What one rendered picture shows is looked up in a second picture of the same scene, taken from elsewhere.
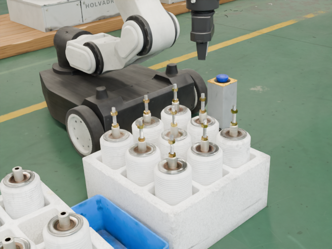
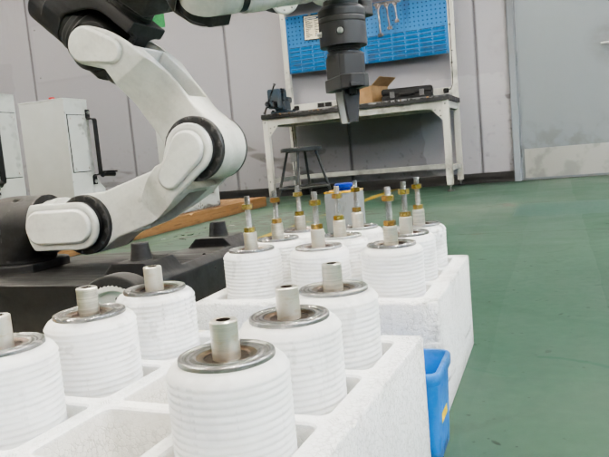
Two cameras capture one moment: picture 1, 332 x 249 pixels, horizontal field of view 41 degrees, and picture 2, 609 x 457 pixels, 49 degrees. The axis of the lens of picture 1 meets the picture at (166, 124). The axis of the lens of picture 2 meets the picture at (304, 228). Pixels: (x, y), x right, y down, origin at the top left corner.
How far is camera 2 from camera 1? 0.74 m
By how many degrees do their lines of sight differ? 33
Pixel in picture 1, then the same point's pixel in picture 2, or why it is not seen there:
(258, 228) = (493, 361)
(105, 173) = (259, 304)
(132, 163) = (317, 261)
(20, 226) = not seen: hidden behind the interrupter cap
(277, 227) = (516, 354)
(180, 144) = (362, 240)
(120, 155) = (272, 275)
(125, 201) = not seen: hidden behind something
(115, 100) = (168, 259)
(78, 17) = not seen: outside the picture
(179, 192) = (419, 278)
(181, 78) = (237, 239)
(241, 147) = (442, 236)
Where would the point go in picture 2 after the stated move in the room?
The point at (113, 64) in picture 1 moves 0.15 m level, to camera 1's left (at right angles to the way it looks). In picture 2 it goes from (137, 219) to (70, 228)
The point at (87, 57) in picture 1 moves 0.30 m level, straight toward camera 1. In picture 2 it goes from (83, 216) to (140, 218)
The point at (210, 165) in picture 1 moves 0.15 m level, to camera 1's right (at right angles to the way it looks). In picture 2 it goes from (430, 247) to (497, 235)
